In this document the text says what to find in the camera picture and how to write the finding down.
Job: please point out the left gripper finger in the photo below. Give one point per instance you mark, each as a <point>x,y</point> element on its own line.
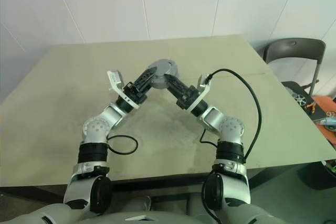
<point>144,78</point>
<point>147,87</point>

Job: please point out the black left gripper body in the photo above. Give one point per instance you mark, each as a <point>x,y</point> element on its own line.
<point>134,94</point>

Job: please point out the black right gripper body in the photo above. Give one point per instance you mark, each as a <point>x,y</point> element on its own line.
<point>187,96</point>

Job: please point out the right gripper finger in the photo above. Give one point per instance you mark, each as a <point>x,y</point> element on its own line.
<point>177,82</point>
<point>174,89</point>

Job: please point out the round motor stator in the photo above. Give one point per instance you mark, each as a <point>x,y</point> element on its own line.
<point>160,83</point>

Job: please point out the silver round motor lid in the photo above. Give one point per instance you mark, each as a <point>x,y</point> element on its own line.
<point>164,65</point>

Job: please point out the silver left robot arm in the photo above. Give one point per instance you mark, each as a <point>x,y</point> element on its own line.
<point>97,127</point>

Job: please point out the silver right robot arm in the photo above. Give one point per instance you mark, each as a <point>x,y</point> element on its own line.
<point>231,129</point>

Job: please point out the silver spoked wheel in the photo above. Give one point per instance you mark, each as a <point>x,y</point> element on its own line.
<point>299,97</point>

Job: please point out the dark folding chair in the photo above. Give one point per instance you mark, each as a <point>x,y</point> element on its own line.
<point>294,48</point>

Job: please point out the light blue hand tool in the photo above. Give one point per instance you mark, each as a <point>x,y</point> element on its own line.
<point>329,121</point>

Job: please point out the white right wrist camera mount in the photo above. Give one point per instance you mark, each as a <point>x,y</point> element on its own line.
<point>203,91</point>

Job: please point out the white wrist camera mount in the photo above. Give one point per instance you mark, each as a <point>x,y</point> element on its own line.
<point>203,91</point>
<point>115,78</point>

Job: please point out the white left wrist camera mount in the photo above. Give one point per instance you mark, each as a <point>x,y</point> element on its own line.
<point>115,78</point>

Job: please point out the black table frame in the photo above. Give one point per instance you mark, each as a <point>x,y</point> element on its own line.
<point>157,183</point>

